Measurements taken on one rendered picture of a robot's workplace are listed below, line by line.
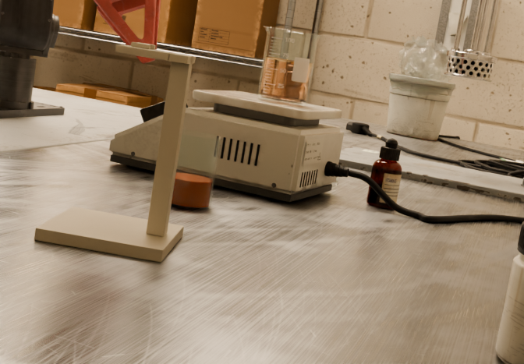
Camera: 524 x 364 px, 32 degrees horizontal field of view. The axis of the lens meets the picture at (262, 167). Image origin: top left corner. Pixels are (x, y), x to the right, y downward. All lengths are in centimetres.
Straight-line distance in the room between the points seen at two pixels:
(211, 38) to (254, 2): 19
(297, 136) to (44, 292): 40
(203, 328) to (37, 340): 9
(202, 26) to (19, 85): 197
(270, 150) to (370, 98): 252
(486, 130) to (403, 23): 48
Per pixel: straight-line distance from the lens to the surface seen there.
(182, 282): 52
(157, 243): 57
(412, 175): 118
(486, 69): 125
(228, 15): 310
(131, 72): 363
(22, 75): 120
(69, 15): 331
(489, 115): 329
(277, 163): 82
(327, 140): 89
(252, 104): 84
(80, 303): 46
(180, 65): 57
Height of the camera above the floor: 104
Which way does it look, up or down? 8 degrees down
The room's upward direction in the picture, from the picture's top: 9 degrees clockwise
